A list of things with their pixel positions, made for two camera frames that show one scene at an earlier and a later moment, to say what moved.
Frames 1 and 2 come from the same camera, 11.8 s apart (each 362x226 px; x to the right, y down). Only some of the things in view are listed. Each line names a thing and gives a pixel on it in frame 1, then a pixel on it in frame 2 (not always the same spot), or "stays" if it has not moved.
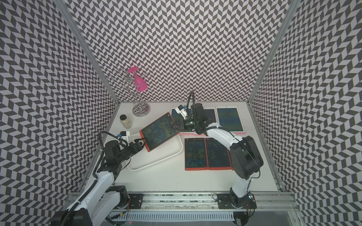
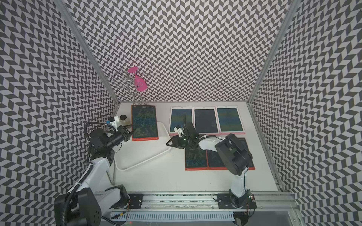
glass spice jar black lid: x=125 y=121 stays
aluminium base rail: x=266 y=202 stays
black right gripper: x=181 y=125 to x=176 y=142
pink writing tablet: x=228 y=117 stays
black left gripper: x=138 y=144 to x=124 y=132
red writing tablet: x=159 y=131 to x=144 y=117
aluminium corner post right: x=292 y=9 stays
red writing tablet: x=218 y=156 stays
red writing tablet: x=195 y=154 stays
